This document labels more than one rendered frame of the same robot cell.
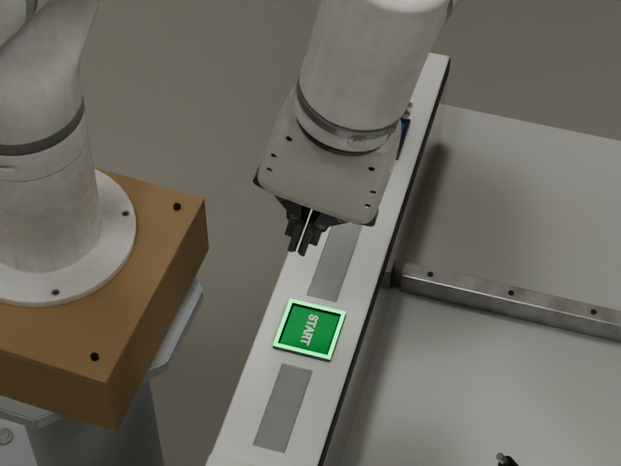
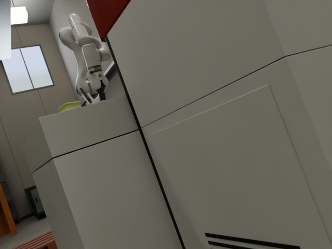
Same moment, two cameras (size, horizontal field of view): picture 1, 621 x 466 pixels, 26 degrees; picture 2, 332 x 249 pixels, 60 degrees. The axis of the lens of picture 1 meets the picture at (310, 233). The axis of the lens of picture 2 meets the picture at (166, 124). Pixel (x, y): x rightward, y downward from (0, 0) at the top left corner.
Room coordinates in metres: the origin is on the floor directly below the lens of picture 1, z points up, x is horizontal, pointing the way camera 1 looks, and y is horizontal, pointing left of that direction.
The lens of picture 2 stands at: (-0.41, -1.35, 0.75)
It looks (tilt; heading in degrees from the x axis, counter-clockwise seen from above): 2 degrees up; 40
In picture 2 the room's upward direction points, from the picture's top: 20 degrees counter-clockwise
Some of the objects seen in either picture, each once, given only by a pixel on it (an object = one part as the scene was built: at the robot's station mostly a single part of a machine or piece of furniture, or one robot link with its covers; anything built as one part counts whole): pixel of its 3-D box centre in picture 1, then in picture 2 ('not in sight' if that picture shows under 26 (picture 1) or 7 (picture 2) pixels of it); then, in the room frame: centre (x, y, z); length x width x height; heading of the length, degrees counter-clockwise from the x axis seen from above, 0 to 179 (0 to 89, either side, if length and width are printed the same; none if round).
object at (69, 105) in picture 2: not in sight; (71, 111); (0.30, -0.26, 1.00); 0.07 x 0.07 x 0.07; 89
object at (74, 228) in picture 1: (32, 175); not in sight; (0.87, 0.27, 1.01); 0.19 x 0.19 x 0.18
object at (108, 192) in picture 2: not in sight; (161, 209); (0.62, -0.24, 0.41); 0.96 x 0.64 x 0.82; 164
